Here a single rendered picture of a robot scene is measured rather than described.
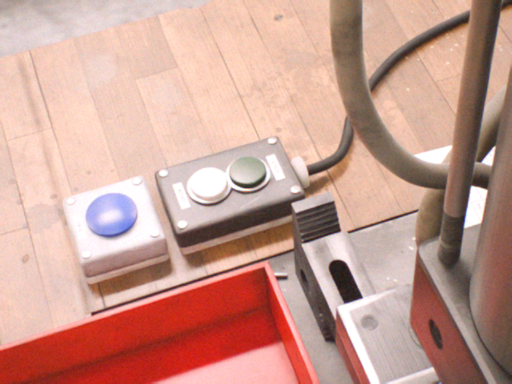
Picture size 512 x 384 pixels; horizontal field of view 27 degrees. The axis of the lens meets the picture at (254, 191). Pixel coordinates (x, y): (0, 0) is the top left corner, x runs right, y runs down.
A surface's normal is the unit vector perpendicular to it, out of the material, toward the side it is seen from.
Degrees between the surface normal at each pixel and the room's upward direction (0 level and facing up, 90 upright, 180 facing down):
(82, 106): 0
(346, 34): 90
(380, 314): 0
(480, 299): 90
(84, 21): 0
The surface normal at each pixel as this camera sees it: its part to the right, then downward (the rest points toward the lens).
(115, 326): 0.32, 0.74
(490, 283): -0.96, 0.25
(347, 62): -0.03, 0.81
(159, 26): -0.06, -0.61
